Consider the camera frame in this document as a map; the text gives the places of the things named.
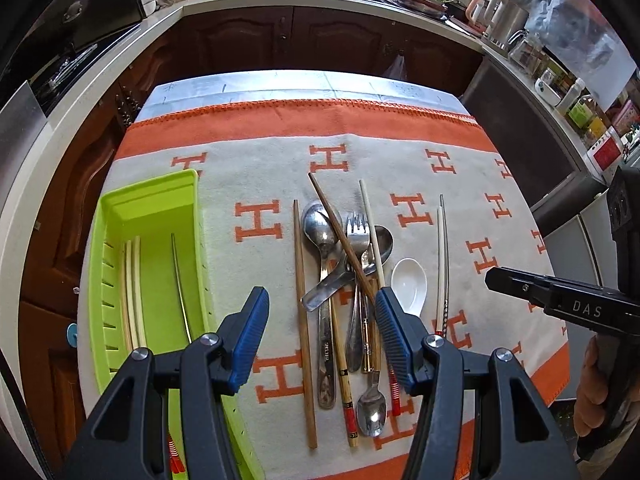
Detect green plastic utensil tray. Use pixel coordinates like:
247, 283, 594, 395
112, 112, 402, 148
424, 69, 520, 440
95, 169, 266, 480

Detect small spoon gold handle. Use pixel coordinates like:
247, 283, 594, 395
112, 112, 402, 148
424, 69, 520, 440
356, 305, 388, 437

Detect plain wooden chopstick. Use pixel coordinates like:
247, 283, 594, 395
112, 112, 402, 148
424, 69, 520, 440
292, 199, 319, 450

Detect glass teapot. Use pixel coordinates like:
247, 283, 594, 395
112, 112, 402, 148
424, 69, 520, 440
507, 30, 548, 76

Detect white jar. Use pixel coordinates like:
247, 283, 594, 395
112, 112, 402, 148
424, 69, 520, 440
534, 67, 566, 106

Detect stainless steel panel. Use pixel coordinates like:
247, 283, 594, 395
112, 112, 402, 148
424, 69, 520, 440
0, 80, 48, 211

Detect hanging clear plastic bag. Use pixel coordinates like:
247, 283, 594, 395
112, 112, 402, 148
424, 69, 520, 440
382, 52, 411, 83

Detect bamboo chopstick red end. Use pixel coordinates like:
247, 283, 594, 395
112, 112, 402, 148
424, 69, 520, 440
327, 280, 360, 448

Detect steel electric kettle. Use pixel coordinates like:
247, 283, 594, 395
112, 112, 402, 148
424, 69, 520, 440
482, 0, 531, 48

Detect black glass cooktop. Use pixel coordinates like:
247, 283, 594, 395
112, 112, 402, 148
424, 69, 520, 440
0, 0, 146, 116

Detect dark brown chopstick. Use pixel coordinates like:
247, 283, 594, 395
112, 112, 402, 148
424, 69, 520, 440
307, 172, 383, 308

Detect white ceramic spoon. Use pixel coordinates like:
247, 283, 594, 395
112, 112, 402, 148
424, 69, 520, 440
390, 258, 429, 318

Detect silver metal chopstick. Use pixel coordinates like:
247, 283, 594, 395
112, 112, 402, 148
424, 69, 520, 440
170, 232, 194, 345
436, 194, 450, 337

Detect large steel spoon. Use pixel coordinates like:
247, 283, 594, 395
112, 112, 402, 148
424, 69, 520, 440
301, 201, 343, 410

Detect white appliance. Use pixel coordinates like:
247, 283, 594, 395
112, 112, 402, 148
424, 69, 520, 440
532, 195, 626, 401

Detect white kitchen countertop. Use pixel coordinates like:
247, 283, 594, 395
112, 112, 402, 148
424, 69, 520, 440
0, 0, 506, 281

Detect white bottle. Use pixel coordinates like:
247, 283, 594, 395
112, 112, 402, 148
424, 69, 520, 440
555, 77, 586, 116

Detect red box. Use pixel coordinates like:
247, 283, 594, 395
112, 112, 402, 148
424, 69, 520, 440
587, 130, 626, 171

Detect green container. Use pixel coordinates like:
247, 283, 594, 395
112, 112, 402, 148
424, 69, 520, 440
567, 92, 601, 128

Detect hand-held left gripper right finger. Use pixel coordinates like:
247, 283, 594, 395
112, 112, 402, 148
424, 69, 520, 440
375, 287, 581, 480

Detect person's right hand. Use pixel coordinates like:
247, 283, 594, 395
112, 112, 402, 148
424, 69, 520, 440
574, 334, 610, 441

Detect steel spoon wide handle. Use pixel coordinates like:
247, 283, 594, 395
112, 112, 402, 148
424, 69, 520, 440
300, 225, 395, 312

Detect brown wooden kitchen cabinets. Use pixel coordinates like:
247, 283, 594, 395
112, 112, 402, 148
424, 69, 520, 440
20, 5, 486, 480

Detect steel fork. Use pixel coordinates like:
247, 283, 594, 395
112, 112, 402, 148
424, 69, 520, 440
344, 211, 373, 373

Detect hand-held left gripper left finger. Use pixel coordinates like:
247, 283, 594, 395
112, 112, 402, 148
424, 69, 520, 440
62, 286, 271, 480

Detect cream chopstick red striped end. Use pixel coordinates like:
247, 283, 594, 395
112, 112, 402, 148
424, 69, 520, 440
358, 179, 403, 417
131, 236, 185, 480

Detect grey plastic wall sheet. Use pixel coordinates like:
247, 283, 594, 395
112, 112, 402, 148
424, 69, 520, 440
525, 0, 640, 111

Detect orange and white printed blanket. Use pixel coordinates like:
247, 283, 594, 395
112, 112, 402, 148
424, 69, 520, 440
77, 100, 571, 480

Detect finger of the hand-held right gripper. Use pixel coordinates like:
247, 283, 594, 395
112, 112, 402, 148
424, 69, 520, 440
484, 266, 555, 312

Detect grey metal cabinet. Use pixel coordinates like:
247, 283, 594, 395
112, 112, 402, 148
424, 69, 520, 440
462, 55, 608, 216

